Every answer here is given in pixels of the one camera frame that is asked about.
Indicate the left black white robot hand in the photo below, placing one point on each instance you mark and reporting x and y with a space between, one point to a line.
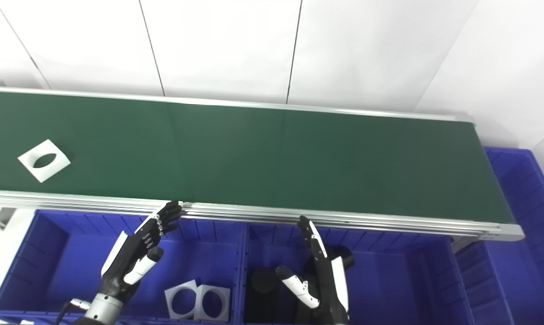
126 255

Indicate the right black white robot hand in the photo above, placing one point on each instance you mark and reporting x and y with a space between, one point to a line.
328 289

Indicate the white square part round hole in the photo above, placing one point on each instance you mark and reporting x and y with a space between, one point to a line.
55 171
200 293
170 298

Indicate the blue bin with white parts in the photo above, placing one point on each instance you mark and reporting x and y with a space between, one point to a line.
68 266

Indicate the blue bin with black cylinders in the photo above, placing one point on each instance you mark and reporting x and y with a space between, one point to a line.
389 280

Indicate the empty blue plastic bin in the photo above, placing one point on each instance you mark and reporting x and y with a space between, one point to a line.
520 253

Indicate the green conveyor belt aluminium frame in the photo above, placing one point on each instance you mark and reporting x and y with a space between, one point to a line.
272 162

